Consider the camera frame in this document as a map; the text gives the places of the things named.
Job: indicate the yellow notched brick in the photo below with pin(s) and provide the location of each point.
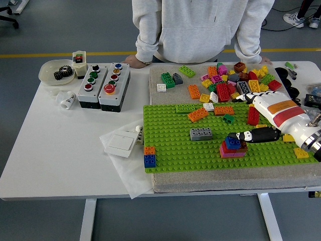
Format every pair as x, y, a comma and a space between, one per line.
288, 138

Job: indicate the grey eight-stud brick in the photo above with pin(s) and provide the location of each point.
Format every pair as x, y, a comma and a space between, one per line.
200, 133

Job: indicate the blue square brick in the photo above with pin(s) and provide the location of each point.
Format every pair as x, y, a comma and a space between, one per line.
233, 142
149, 161

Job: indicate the white paper sheet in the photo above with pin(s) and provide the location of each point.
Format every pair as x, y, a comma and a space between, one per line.
135, 175

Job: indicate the green square brick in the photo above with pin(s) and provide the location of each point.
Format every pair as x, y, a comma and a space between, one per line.
212, 88

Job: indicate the white pipe tee fitting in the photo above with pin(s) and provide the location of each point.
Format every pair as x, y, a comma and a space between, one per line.
66, 99

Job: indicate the small yellow brick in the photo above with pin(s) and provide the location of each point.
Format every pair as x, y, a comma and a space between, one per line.
231, 72
224, 77
264, 69

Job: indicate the black yellow label box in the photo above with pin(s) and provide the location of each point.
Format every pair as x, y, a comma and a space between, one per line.
314, 194

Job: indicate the black round disc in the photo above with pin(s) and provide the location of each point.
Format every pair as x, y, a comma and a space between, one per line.
281, 72
287, 82
294, 92

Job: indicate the small dark green brick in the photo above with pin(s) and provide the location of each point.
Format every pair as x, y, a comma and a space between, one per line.
228, 119

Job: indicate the lime six-stud brick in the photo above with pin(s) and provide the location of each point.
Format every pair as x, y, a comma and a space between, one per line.
266, 78

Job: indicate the grey emergency-stop control box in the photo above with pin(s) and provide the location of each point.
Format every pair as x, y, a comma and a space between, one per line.
114, 93

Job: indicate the dark grey brick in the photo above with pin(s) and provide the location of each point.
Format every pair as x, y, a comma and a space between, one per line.
233, 77

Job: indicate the orange six-stud brick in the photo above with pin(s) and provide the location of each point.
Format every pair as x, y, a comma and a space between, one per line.
212, 71

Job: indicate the white furniture foot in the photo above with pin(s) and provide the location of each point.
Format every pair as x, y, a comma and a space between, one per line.
21, 5

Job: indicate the grey four-button control box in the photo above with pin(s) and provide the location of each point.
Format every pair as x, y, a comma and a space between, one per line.
91, 88

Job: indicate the person's right hand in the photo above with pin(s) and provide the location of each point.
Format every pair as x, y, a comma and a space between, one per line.
133, 61

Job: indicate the yellow flat square brick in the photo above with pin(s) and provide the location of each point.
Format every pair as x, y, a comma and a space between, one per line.
260, 125

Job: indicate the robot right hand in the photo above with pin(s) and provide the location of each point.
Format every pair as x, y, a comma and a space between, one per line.
281, 113

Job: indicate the black metal gear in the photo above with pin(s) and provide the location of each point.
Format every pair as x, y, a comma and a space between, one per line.
65, 70
57, 75

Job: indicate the orange eight-stud brick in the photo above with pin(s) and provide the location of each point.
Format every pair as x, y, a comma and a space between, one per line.
224, 110
194, 91
198, 115

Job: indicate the black box green print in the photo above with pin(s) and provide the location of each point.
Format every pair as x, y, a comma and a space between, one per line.
312, 100

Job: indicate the red sloped brick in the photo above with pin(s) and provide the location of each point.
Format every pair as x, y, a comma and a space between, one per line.
252, 76

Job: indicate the white square brick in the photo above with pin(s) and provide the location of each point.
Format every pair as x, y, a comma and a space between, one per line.
161, 87
208, 107

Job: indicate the white tube with writing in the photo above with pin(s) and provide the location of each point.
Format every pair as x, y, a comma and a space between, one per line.
139, 134

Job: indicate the grey-brown mat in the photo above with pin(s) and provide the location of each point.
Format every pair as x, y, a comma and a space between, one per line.
225, 180

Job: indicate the clear plastic bag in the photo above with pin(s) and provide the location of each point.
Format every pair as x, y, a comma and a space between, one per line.
312, 111

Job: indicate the person's left forearm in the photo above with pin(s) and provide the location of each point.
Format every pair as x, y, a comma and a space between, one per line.
247, 42

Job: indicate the green eight-stud brick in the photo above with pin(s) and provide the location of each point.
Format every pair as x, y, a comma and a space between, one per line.
167, 80

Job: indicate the pink long brick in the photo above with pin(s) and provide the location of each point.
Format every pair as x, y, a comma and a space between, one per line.
232, 155

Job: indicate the black office chair base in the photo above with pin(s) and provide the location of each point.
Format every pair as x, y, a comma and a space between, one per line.
15, 24

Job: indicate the person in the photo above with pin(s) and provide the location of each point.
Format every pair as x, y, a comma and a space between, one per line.
293, 19
195, 25

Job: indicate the red rounded brick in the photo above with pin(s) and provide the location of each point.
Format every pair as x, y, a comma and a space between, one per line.
232, 89

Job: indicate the orange square brick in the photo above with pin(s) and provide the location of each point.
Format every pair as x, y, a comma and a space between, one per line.
149, 150

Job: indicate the brown square brick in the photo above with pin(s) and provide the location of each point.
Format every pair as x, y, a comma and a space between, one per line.
243, 147
239, 66

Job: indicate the person's right forearm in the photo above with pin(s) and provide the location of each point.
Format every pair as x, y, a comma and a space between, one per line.
146, 42

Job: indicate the white wall switch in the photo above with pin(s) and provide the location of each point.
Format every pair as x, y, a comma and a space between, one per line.
120, 144

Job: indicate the red square brick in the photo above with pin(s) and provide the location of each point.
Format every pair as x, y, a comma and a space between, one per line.
225, 149

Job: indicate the white sloped brick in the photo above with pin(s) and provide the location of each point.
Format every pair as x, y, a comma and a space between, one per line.
214, 97

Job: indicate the lime eight-stud brick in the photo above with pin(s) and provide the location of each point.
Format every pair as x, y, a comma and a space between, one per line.
186, 71

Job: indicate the green long brick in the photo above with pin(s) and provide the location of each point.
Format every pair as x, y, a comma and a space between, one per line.
185, 108

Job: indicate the grey sloped brick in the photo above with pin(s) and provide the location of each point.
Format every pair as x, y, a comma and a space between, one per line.
177, 78

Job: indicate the green studded baseplate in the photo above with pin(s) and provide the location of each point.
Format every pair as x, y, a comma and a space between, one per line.
175, 155

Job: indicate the green lighter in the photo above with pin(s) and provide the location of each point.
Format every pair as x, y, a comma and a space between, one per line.
289, 64

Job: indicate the blue item in bag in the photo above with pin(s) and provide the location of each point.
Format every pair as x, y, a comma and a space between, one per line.
316, 89

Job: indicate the yellow eight-stud brick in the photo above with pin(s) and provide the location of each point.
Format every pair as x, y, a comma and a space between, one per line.
254, 86

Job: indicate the small metal tool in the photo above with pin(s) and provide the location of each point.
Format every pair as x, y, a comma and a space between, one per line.
292, 73

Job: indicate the pink small brick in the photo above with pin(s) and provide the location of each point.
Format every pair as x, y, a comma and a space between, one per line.
232, 83
204, 77

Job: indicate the red eight-stud brick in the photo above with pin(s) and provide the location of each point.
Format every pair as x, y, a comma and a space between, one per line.
253, 116

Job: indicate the cream red-green switch box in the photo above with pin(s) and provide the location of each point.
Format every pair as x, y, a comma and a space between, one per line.
79, 65

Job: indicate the dark brown brick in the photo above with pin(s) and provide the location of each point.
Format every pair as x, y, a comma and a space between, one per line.
243, 76

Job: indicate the white plastic bowl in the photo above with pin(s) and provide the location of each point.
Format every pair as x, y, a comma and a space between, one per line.
47, 72

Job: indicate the magenta square brick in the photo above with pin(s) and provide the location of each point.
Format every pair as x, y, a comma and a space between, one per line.
216, 79

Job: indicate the white table leg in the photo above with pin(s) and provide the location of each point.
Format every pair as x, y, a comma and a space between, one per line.
87, 221
269, 218

